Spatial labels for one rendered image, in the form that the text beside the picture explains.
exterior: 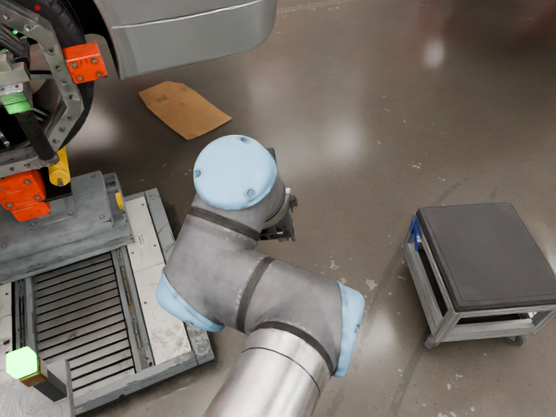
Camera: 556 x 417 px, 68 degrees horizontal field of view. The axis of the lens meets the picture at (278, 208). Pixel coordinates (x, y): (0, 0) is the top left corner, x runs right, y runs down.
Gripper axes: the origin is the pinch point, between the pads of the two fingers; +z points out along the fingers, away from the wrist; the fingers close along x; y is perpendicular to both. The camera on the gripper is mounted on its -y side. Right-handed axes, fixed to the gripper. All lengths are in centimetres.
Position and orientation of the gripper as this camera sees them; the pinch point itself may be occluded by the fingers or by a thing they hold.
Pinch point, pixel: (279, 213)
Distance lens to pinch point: 81.9
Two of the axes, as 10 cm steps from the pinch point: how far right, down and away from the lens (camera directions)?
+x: 9.8, -1.2, -1.3
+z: 1.6, 2.0, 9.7
